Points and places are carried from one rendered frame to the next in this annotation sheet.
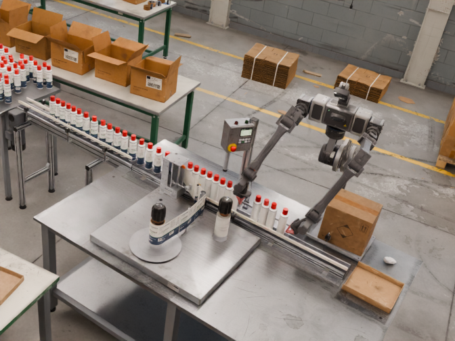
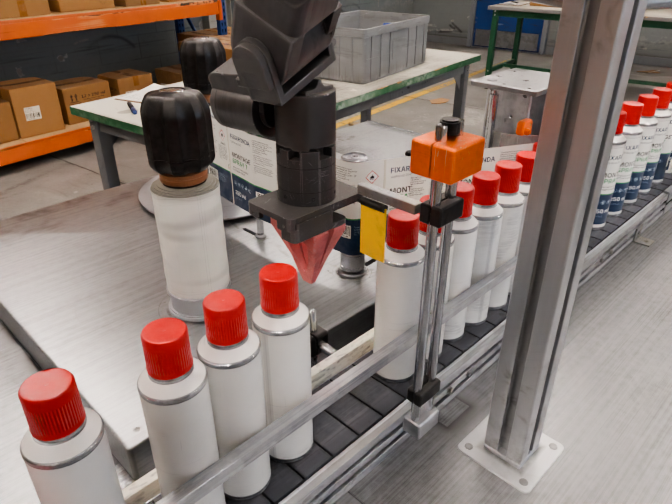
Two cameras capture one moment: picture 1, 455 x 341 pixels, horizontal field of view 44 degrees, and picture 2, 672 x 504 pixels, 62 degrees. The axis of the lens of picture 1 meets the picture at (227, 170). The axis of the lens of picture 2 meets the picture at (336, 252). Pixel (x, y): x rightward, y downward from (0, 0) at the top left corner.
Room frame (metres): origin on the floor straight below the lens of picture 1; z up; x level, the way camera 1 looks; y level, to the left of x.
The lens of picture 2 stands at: (3.07, -0.60, 1.33)
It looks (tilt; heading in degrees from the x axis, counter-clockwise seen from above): 29 degrees down; 108
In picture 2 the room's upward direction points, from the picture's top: straight up
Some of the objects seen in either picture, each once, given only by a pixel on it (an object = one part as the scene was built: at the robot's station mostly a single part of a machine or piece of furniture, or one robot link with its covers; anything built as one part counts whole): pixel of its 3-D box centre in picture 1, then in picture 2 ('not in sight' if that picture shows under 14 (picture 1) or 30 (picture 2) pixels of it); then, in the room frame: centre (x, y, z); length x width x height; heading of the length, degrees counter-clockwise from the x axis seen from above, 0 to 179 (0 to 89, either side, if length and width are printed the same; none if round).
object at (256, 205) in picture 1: (256, 209); (283, 365); (2.90, -0.22, 0.98); 0.05 x 0.05 x 0.20
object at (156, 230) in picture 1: (157, 224); (209, 117); (2.52, 0.34, 1.04); 0.09 x 0.09 x 0.29
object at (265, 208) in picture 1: (263, 212); (234, 397); (2.88, -0.27, 0.98); 0.05 x 0.05 x 0.20
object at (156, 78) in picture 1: (155, 73); not in sight; (4.68, 0.79, 0.97); 0.51 x 0.39 x 0.37; 166
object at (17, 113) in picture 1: (15, 130); not in sight; (3.75, 1.70, 0.71); 0.15 x 0.12 x 0.34; 153
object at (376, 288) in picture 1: (373, 286); not in sight; (2.52, -0.97, 0.85); 0.30 x 0.26 x 0.04; 63
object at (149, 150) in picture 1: (149, 155); (634, 150); (3.30, 0.55, 0.98); 0.05 x 0.05 x 0.20
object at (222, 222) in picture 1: (223, 218); (188, 207); (2.69, -0.02, 1.03); 0.09 x 0.09 x 0.30
